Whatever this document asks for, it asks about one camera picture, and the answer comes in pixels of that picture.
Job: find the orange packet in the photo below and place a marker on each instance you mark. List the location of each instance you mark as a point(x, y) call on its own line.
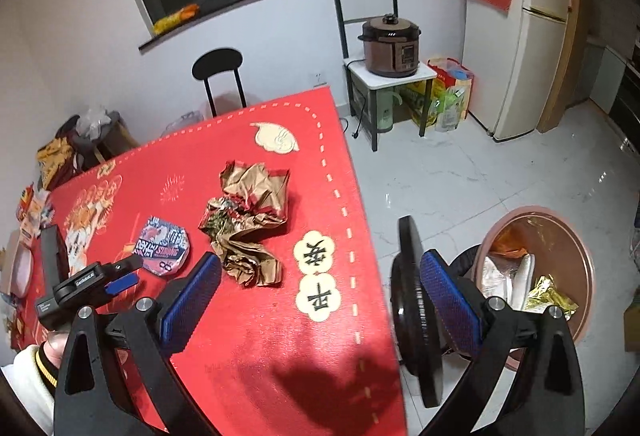
point(507, 242)
point(175, 18)

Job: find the grey kitchen cabinet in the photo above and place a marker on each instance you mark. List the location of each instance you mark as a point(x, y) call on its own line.
point(605, 75)

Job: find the red printed tablecloth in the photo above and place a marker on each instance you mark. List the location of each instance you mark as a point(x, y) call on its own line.
point(280, 356)

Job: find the orange packet on sill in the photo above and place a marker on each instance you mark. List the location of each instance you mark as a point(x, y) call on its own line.
point(175, 18)

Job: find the cream refrigerator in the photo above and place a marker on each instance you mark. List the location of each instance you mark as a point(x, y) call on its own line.
point(525, 40)

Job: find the person's left hand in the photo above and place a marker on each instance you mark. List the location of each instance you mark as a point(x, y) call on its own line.
point(56, 347)

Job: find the gold brown patterned packet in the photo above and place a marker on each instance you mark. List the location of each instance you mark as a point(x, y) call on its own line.
point(57, 160)

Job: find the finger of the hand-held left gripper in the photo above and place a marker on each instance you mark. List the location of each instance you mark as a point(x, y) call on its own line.
point(129, 264)
point(122, 284)

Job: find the person's left forearm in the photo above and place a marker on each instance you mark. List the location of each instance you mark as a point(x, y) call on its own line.
point(25, 386)

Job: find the brown electric pressure cooker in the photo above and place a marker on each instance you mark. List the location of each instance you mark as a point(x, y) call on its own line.
point(390, 50)

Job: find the clear plastic container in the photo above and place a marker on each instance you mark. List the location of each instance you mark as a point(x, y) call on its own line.
point(184, 123)

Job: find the blue pink printed lid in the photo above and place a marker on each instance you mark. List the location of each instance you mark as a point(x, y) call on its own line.
point(162, 246)

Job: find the wooden door frame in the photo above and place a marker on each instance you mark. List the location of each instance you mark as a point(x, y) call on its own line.
point(565, 40)

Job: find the gold foil wrapper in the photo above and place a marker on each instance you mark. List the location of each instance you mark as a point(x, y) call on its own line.
point(550, 297)

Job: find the pale green kettle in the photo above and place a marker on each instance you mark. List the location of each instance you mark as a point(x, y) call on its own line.
point(382, 113)

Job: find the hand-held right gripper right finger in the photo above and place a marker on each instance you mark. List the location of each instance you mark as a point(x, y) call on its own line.
point(450, 303)

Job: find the gold crumpled wrapper with print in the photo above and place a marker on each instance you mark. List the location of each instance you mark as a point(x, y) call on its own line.
point(235, 221)

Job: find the dark box with clear bag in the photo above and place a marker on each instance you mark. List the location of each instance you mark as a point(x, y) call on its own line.
point(115, 140)

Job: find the silver foil tray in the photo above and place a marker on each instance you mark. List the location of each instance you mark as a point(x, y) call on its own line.
point(505, 276)

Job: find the red-edged colourful shopping bag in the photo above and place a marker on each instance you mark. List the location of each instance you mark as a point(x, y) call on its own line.
point(457, 78)

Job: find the colourful snack packets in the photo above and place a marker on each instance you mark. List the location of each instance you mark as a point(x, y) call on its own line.
point(35, 211)

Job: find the pink round trash bin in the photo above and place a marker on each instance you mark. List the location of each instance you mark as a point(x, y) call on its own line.
point(570, 241)

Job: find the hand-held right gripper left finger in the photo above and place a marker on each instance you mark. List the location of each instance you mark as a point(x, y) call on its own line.
point(192, 303)

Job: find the yellow green packet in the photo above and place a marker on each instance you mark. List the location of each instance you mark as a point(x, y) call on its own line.
point(417, 103)

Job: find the white plastic container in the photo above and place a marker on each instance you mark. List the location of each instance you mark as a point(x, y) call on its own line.
point(20, 266)

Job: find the black chair with round backrest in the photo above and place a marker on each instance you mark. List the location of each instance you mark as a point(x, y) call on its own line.
point(412, 296)
point(220, 65)

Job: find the brown cardboard box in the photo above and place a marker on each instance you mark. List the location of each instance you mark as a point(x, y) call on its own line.
point(632, 326)

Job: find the black built-in oven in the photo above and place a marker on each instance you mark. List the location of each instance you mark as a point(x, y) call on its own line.
point(627, 90)

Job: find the black rectangular box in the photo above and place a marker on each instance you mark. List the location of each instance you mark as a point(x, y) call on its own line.
point(54, 256)

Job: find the white wall socket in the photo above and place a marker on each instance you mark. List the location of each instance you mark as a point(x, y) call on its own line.
point(319, 79)

